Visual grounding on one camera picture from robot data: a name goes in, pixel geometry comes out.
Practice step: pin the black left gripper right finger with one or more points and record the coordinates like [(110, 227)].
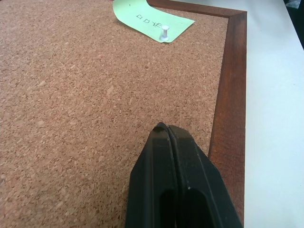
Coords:
[(199, 180)]

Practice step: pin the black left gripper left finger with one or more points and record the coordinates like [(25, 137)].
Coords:
[(152, 171)]

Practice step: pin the green paper note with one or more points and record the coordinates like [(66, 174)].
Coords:
[(147, 19)]

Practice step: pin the white pushpin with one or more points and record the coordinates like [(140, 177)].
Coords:
[(164, 33)]

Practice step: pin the cork board with wooden frame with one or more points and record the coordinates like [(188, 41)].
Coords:
[(83, 107)]

